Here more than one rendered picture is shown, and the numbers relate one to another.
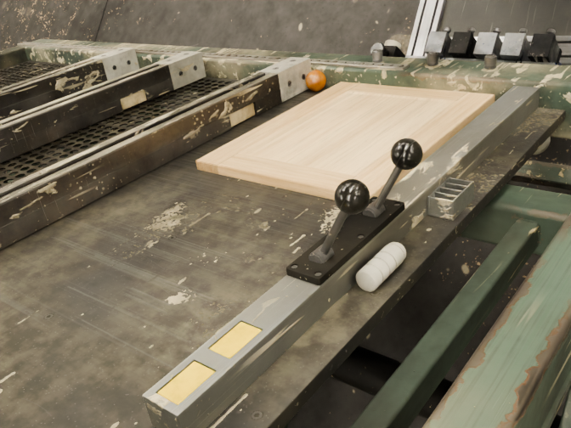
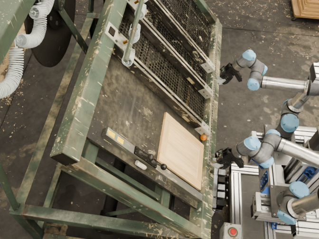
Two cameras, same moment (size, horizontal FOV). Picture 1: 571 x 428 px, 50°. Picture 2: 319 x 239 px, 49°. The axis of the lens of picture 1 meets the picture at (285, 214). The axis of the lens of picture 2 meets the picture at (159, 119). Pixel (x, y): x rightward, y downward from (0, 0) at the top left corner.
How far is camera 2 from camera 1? 130 cm
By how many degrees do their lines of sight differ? 7
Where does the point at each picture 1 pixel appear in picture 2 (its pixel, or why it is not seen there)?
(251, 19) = (251, 99)
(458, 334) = (129, 182)
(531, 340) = (128, 191)
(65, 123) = (176, 65)
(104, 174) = (157, 90)
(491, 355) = (124, 185)
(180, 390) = (110, 133)
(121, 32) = (243, 41)
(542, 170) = not seen: hidden behind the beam
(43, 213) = (144, 79)
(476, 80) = (204, 184)
